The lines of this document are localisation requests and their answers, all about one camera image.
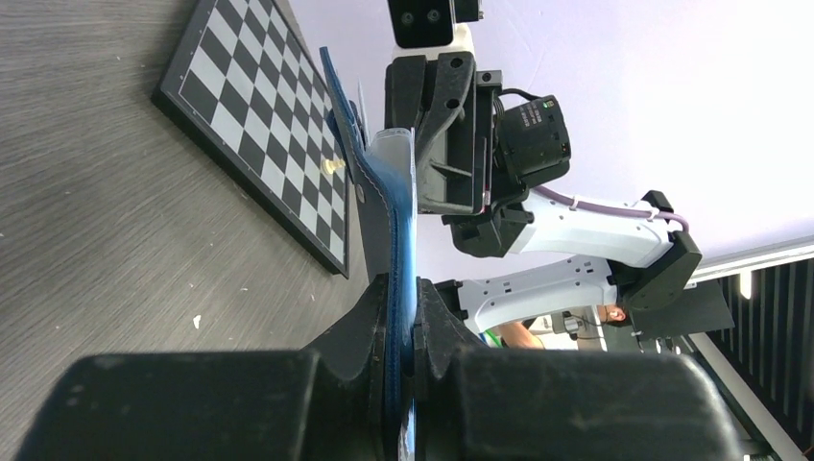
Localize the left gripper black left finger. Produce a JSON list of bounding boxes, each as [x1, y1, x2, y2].
[[17, 275, 390, 460]]

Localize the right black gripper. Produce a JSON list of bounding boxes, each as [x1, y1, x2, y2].
[[385, 52, 503, 215]]

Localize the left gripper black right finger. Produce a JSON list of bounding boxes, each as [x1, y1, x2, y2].
[[415, 279, 742, 460]]

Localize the blue card holder wallet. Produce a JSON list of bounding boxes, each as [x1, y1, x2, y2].
[[319, 47, 419, 460]]

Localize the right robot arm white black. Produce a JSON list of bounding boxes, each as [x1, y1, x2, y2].
[[385, 51, 733, 340]]

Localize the small white chess pawn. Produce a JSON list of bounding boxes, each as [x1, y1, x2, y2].
[[321, 158, 346, 176]]

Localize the black and white checkerboard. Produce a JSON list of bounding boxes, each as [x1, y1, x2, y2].
[[152, 0, 349, 275]]

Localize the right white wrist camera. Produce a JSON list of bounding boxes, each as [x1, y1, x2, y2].
[[388, 0, 484, 60]]

